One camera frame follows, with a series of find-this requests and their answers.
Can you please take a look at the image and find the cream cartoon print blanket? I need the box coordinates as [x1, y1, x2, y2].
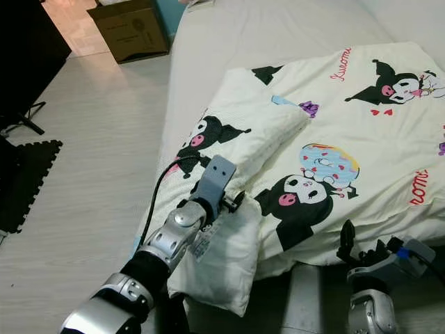
[132, 42, 445, 319]

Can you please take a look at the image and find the black foam floor mat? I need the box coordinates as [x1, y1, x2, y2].
[0, 139, 65, 234]

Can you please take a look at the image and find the black cabinet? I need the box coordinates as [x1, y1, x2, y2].
[0, 0, 74, 136]

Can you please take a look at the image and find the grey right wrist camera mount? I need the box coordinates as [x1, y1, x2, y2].
[348, 238, 439, 293]

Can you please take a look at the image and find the brown cardboard box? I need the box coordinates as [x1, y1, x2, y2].
[87, 0, 171, 65]

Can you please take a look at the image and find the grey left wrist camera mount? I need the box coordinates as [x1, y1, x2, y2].
[198, 154, 238, 216]

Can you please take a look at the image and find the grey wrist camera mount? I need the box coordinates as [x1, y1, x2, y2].
[348, 238, 439, 293]
[198, 154, 238, 216]

